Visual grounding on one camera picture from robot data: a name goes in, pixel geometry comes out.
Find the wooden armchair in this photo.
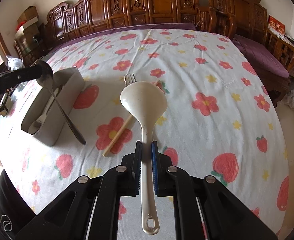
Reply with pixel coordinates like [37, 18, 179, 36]
[195, 6, 237, 40]

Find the metal rectangular utensil box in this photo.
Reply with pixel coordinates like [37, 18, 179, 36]
[21, 67, 85, 146]

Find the plastic bag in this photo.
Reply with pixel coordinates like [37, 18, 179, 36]
[6, 55, 25, 70]

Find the carved wooden bench back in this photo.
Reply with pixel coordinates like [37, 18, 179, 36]
[44, 0, 268, 45]

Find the floral strawberry tablecloth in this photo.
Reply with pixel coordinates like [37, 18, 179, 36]
[0, 29, 289, 236]

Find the wooden side cabinet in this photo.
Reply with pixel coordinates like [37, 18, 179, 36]
[265, 30, 294, 81]

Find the red greeting card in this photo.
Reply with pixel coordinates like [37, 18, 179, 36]
[268, 15, 285, 38]

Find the cream plastic fork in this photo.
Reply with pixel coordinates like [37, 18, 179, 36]
[34, 96, 54, 127]

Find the stainless steel spoon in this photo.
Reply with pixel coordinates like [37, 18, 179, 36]
[35, 60, 86, 145]

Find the purple under tablecloth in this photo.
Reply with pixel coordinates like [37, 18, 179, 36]
[51, 23, 289, 78]

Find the cream spoon in box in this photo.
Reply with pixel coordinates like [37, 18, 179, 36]
[28, 121, 43, 134]

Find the stainless steel fork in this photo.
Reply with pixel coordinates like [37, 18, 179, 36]
[124, 73, 137, 86]

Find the cardboard boxes stack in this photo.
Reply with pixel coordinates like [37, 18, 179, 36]
[15, 6, 39, 44]

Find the large cream plastic ladle spoon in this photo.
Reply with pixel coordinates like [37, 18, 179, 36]
[120, 80, 168, 235]

